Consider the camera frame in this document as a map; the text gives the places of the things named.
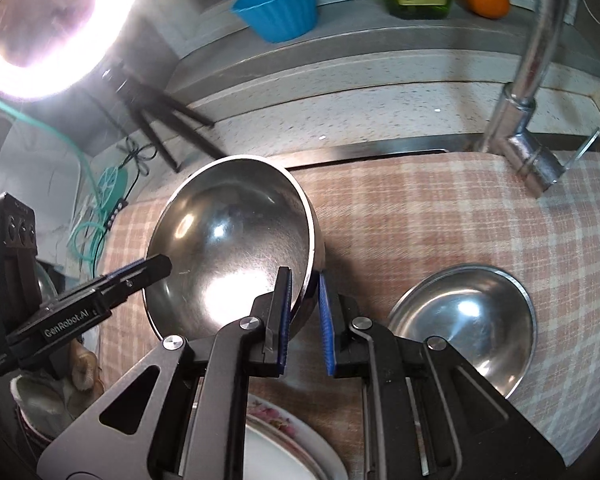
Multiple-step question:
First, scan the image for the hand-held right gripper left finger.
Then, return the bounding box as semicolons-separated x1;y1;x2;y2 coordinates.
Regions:
40;266;294;480

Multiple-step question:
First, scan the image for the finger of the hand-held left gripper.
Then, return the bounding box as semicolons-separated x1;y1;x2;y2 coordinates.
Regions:
99;254;173;307

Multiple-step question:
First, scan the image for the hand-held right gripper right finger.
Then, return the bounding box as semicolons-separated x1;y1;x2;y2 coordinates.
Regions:
319;271;566;480

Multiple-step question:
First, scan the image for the large steel bowl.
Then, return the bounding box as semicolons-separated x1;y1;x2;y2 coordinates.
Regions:
141;155;326;343

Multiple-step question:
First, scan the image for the white plate with red roses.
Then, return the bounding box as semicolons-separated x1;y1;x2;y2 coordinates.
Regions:
245;395;331;480

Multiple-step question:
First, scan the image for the white plate with pink blossoms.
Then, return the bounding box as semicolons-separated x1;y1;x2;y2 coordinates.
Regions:
300;417;349;480

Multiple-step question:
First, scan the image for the small steel bowl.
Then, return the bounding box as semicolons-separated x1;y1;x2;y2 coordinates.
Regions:
386;263;537;401

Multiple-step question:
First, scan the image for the person's left hand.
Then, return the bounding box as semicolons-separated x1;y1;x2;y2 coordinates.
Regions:
10;347;102;436

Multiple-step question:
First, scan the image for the black inline remote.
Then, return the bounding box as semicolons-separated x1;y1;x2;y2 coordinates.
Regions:
105;199;128;228

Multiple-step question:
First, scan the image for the plaid cloth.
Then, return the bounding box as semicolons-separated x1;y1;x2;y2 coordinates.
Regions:
97;152;600;480

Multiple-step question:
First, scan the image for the blue fluted cup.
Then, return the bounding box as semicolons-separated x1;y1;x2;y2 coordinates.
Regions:
231;0;317;43

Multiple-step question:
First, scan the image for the chrome faucet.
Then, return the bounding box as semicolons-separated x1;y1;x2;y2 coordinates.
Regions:
472;0;600;197

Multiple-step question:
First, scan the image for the black cable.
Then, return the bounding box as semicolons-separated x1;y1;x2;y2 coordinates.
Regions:
120;135;153;196

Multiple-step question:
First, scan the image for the white ring light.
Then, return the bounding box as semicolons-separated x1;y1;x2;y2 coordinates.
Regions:
0;0;143;102

